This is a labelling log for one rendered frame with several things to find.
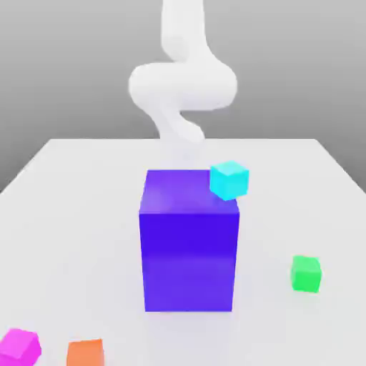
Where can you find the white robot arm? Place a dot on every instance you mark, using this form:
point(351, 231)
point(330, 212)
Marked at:
point(183, 85)

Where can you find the small green cube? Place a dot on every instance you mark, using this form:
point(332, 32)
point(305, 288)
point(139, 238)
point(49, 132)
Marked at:
point(306, 274)

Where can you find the small magenta cube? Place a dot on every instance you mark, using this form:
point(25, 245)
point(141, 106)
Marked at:
point(18, 347)

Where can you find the small cyan cube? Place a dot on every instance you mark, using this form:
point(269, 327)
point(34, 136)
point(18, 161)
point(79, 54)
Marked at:
point(228, 181)

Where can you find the large purple box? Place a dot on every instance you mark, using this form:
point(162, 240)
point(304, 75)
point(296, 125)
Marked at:
point(188, 257)

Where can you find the small orange cube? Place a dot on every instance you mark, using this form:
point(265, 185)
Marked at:
point(85, 353)

